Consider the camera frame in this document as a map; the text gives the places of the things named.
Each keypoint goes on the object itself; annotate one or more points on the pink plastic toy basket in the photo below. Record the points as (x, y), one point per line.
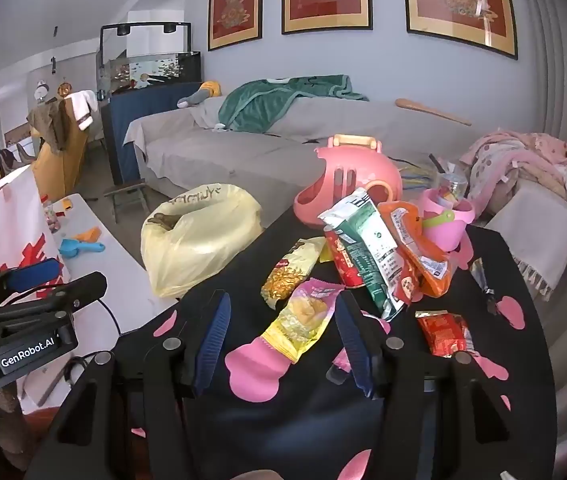
(348, 180)

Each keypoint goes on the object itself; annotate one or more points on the wooden back scratcher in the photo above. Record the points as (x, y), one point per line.
(428, 111)

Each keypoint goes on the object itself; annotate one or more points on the clear jar red lid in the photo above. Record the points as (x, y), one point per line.
(52, 217)

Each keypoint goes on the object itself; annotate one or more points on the pink patterned blanket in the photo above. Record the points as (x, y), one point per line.
(518, 160)

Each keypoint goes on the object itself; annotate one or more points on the small wooden stool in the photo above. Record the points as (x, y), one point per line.
(126, 195)

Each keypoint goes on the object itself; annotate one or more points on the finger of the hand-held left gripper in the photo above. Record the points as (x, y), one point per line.
(81, 287)
(33, 275)

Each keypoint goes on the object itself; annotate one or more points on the white fringed blanket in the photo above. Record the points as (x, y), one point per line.
(533, 225)

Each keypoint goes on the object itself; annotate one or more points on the pink toy cup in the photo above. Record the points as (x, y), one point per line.
(443, 232)

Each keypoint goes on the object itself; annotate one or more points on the grey covered sofa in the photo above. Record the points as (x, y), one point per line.
(243, 157)

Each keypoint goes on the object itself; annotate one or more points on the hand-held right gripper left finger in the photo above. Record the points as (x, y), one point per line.
(211, 345)

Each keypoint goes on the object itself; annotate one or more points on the brown leather item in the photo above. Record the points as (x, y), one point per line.
(13, 160)

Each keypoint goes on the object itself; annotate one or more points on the green white milk pouch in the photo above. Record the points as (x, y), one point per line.
(368, 240)

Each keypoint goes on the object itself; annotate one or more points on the grey orange plush toy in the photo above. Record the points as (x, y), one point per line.
(203, 92)

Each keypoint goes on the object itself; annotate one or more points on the small silver wrapper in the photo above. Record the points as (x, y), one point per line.
(483, 280)

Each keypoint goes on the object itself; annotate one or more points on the dark blue cabinet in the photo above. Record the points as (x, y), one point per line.
(128, 130)

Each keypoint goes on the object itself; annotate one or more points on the red gold framed figure picture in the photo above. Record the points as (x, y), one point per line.
(458, 0)
(236, 2)

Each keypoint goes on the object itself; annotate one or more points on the red patterned snack packet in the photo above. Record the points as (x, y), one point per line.
(346, 265)

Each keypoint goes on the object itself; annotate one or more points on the small red foil packet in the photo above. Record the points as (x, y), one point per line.
(443, 335)

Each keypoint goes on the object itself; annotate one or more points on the green blanket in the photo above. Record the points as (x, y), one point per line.
(263, 102)

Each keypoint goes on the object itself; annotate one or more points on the orange toy shovel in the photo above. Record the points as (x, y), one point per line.
(88, 235)

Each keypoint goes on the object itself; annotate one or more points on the pink yellow snack packet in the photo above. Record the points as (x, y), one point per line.
(303, 317)

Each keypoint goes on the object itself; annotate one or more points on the blue toy scoop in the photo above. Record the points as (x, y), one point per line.
(76, 249)

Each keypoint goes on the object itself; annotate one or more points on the gold wall ornament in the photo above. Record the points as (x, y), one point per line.
(64, 88)

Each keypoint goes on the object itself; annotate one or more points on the white low table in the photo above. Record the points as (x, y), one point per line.
(113, 272)

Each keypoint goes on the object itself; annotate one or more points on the golden snack packet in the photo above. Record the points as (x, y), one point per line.
(288, 272)

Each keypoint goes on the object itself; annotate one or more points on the orange snack packet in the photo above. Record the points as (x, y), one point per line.
(416, 255)

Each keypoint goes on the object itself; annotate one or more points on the yellow plastic bag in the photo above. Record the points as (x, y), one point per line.
(203, 240)

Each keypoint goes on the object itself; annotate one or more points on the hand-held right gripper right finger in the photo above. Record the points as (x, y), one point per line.
(354, 347)

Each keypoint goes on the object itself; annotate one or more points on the white towel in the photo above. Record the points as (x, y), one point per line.
(83, 107)

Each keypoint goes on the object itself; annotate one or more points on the yellow armchair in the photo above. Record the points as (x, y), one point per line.
(61, 170)

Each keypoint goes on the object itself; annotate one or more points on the glass fish tank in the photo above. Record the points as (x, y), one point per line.
(148, 67)

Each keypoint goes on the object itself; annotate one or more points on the brown garment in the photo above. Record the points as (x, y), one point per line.
(51, 122)

